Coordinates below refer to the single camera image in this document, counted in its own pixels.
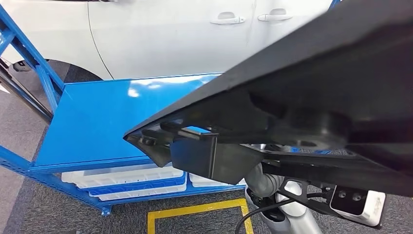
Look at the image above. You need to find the black plastic frame part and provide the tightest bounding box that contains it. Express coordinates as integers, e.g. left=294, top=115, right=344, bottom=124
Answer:
left=123, top=0, right=413, bottom=198

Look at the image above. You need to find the blue metal shelf cart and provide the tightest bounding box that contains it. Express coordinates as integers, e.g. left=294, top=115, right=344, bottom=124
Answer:
left=0, top=0, right=343, bottom=217

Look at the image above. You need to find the white plastic tray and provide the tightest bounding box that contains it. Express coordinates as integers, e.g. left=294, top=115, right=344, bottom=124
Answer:
left=90, top=182, right=188, bottom=202
left=61, top=163, right=185, bottom=190
left=188, top=173, right=247, bottom=189

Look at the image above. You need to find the white car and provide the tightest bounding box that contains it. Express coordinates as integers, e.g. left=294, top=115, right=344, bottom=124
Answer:
left=0, top=0, right=336, bottom=81

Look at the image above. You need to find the yellow floor tape square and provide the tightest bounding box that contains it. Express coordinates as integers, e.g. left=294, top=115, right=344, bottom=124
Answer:
left=147, top=198, right=255, bottom=234

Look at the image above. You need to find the black metal bar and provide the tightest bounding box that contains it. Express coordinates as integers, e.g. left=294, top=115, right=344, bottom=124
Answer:
left=0, top=58, right=54, bottom=124

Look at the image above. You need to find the white car door handle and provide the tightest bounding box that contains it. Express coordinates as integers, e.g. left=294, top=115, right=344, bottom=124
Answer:
left=209, top=12, right=246, bottom=25
left=257, top=8, right=293, bottom=22

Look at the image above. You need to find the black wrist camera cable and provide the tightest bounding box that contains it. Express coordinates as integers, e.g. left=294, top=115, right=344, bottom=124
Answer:
left=235, top=192, right=327, bottom=234

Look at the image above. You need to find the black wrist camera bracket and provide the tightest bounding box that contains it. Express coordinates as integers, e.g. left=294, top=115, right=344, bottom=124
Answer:
left=276, top=178, right=338, bottom=217

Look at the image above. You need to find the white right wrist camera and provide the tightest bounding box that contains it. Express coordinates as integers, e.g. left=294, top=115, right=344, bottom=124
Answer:
left=329, top=185, right=387, bottom=227

